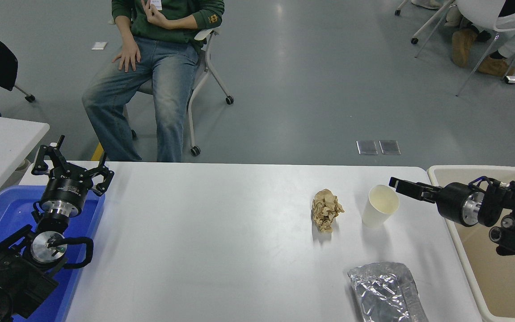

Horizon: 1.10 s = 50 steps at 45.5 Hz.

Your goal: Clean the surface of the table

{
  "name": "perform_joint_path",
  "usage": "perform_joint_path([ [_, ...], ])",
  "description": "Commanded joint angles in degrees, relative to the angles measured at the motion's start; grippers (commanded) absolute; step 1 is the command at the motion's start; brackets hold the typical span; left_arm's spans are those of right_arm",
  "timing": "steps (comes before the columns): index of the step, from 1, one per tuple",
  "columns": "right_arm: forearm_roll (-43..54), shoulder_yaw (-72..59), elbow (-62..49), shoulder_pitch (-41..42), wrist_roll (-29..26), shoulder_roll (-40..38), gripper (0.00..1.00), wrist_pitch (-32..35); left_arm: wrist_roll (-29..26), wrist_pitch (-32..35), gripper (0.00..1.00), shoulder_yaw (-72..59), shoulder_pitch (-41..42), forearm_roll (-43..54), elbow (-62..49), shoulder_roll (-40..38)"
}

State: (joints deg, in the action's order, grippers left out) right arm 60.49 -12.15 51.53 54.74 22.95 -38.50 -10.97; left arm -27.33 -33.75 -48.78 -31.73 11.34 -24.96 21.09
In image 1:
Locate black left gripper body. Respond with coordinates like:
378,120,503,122
40,175,89,208

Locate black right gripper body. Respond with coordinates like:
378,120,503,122
435,182,475,224

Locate white paper cup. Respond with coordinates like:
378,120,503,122
361,184,400,229

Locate tan paper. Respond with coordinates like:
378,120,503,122
312,188,345,233

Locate silver foil tray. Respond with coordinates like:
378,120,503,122
347,262,429,322

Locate person's right hand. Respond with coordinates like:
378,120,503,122
111,38,142,73

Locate person's left hand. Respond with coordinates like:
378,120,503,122
141,1,169,30

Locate blue plastic tray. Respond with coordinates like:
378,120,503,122
0,186,106,322

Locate grey wheeled chair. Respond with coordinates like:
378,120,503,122
0,80,36,103

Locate large pale plastic bin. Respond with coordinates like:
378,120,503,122
427,165,515,322

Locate seated person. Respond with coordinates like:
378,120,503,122
82,0,225,162

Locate person with tan boots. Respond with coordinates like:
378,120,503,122
445,0,515,77

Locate white wheeled chair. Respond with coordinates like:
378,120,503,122
123,28,235,157

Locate white shell chair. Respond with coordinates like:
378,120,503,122
456,0,515,97

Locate white wheeled frame legs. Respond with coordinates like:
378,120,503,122
394,0,457,59

